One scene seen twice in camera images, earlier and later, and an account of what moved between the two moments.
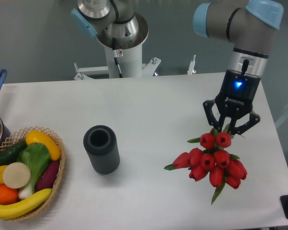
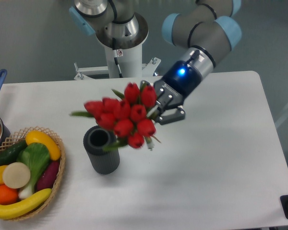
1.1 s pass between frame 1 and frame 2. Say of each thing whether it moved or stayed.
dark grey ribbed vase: stayed
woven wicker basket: stayed
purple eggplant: stayed
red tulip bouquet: moved
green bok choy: stayed
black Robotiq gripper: moved
